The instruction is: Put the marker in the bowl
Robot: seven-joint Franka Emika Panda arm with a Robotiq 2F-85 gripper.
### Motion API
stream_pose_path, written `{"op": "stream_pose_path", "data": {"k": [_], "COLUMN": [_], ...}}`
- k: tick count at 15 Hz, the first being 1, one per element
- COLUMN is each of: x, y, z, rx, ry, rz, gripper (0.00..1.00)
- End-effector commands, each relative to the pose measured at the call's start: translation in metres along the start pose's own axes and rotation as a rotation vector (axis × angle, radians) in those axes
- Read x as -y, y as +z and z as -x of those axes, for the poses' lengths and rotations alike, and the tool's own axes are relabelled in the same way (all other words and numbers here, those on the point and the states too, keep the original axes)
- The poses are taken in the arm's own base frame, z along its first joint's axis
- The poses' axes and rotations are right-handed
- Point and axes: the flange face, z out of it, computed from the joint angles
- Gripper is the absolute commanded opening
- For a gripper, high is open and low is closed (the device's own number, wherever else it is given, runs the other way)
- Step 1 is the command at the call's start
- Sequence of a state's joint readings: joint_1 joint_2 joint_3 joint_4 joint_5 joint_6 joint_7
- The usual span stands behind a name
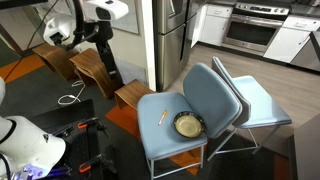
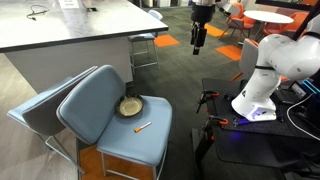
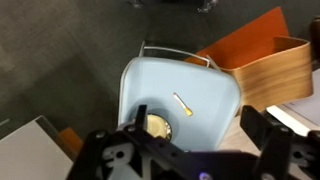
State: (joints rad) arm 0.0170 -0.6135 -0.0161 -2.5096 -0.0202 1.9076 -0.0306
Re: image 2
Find black slanted stand pole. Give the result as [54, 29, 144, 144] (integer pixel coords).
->
[292, 4, 320, 42]

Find black device blue light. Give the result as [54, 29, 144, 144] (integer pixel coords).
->
[287, 77, 320, 102]

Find round white table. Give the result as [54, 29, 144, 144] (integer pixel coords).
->
[242, 9, 295, 43]

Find grey chair orange legs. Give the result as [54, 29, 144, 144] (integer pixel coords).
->
[231, 37, 290, 84]

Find orange and white marker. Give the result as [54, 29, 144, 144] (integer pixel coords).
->
[133, 121, 153, 134]

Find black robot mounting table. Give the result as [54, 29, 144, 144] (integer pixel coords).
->
[191, 77, 320, 180]

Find grey counter island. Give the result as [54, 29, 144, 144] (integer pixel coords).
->
[0, 0, 170, 94]

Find light blue bar stool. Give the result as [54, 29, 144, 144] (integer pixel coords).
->
[127, 9, 165, 72]

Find black orange clamp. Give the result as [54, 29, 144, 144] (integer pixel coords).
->
[195, 89, 221, 115]
[201, 114, 230, 142]

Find blue chair grey back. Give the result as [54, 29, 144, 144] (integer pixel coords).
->
[6, 65, 99, 175]

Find white paper sign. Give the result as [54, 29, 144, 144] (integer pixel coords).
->
[58, 0, 81, 10]

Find blue chair holding bowl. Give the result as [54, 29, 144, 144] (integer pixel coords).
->
[55, 64, 174, 180]

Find black cable on counter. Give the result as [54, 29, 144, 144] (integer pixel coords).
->
[25, 4, 50, 22]

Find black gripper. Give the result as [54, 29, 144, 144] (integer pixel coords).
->
[189, 2, 217, 56]

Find white cable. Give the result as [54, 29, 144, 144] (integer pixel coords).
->
[285, 92, 320, 141]

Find orange lounge chair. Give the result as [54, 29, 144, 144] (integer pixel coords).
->
[218, 2, 258, 44]
[262, 11, 310, 37]

